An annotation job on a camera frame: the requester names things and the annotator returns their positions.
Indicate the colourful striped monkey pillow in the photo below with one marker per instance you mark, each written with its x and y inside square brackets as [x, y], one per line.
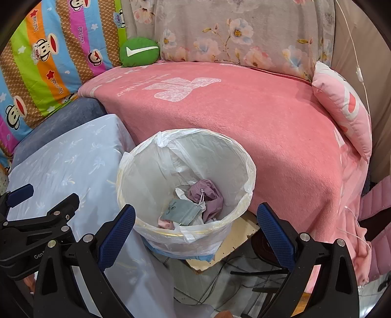
[45, 61]

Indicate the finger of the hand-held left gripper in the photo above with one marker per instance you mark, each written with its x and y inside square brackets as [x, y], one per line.
[21, 194]
[55, 217]

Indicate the grey pouch in bin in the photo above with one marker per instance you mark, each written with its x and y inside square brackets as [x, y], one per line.
[178, 211]

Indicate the bin with white plastic liner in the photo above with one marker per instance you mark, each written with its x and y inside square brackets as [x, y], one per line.
[146, 171]

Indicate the grey floral blanket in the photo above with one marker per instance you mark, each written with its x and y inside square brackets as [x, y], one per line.
[229, 30]

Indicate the wooden board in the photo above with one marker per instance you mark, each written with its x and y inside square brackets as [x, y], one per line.
[241, 235]

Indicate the black metal stand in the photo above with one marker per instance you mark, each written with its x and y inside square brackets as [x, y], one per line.
[250, 271]

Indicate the green cushion with white tick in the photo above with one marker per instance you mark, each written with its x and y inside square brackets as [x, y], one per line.
[137, 58]

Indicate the pink blanket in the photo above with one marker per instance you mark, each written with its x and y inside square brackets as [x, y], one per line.
[259, 122]

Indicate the purple cloth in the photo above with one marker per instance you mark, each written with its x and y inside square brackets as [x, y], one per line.
[210, 198]

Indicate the light blue tablecloth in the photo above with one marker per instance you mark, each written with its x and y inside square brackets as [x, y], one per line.
[76, 159]

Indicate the blue cushion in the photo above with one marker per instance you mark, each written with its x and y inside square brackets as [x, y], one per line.
[76, 113]

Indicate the pink pillow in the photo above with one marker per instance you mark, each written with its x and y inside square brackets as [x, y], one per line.
[342, 101]

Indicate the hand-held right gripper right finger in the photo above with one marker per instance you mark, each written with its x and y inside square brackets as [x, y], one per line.
[275, 232]

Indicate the pink padded jacket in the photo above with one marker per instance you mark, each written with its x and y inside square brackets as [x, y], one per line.
[378, 208]

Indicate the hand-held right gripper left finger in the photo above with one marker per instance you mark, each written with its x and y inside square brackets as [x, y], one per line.
[119, 232]

